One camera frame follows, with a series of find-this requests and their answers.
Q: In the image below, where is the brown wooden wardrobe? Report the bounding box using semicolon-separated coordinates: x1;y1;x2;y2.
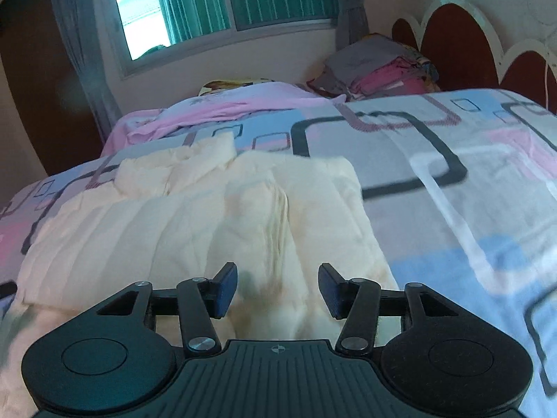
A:
0;0;105;177

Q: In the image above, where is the window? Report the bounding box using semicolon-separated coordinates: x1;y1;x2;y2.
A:
103;0;344;80

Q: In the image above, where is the cream garment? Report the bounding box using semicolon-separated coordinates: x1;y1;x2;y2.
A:
18;133;400;341

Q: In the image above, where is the yellow printed pillow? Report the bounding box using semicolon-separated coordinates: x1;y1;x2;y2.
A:
198;77;275;96

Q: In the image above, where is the pile of folded clothes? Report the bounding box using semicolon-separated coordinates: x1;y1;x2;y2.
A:
307;32;441;100

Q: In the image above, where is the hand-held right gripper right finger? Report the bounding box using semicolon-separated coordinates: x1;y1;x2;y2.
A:
319;263;463;354

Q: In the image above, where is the red scalloped headboard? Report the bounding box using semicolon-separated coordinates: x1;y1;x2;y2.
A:
392;0;557;111

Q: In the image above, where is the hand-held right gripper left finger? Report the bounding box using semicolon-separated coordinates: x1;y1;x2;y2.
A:
96;262;238;358

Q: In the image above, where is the patterned bed sheet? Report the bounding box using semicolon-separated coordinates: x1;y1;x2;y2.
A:
0;88;557;412

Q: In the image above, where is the pink blanket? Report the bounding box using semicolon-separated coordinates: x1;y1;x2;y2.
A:
101;82;346;156

